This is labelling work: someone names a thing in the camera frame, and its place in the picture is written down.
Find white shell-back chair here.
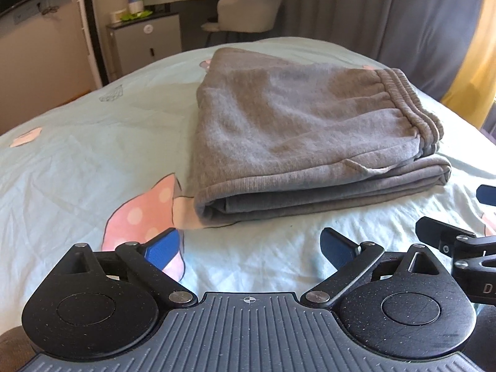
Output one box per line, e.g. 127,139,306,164
200,0,288,46

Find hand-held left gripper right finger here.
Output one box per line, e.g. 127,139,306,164
300,228,441,308

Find white tower fan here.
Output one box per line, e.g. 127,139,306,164
73,0,110,90

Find grey nightstand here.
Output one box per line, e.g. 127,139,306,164
106,11,183,83

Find grey pants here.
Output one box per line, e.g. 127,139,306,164
191,46,453,228

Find green leafy item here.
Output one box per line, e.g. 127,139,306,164
120,9,154,22

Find grey curtain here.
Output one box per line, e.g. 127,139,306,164
270,0,496,102

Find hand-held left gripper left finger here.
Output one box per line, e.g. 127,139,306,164
57,228,199,308

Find light blue printed bedsheet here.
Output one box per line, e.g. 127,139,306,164
0,37,496,334

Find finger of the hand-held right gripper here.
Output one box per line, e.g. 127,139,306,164
476,184,496,206
415,216,480,257

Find yellow curtain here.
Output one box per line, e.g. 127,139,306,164
441,17,496,125

